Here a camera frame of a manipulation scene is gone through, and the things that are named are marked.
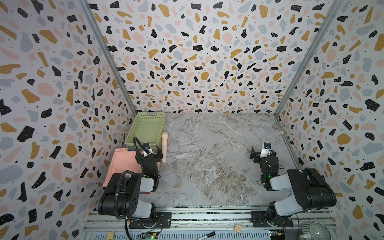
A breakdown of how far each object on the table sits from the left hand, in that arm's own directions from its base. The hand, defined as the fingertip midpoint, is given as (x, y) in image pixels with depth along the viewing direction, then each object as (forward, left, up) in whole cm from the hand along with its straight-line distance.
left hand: (147, 146), depth 87 cm
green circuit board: (-42, -8, -13) cm, 45 cm away
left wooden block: (-41, +11, -11) cm, 44 cm away
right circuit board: (-43, -67, -13) cm, 81 cm away
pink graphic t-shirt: (-9, +12, -3) cm, 15 cm away
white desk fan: (-42, -85, -12) cm, 95 cm away
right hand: (+1, -67, -1) cm, 67 cm away
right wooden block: (-40, -48, -12) cm, 64 cm away
